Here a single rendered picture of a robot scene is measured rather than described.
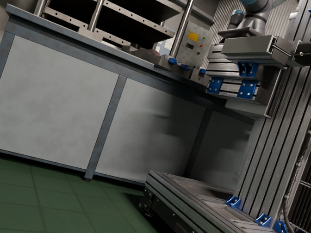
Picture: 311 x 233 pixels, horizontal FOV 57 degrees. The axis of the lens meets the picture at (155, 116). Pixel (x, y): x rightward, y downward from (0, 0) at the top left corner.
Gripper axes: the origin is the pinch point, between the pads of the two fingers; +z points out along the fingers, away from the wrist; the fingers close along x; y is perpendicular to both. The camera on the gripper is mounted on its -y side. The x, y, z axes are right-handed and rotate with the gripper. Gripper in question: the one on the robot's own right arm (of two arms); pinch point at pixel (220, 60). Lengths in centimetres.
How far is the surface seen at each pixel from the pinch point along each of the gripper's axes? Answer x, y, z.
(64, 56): -96, 4, 35
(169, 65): -38.1, 10.9, 18.7
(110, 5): -73, -79, -25
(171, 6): -20, -82, -50
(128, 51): -57, -23, 14
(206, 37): 25, -85, -39
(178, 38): -7, -72, -23
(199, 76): -11.9, 2.0, 16.0
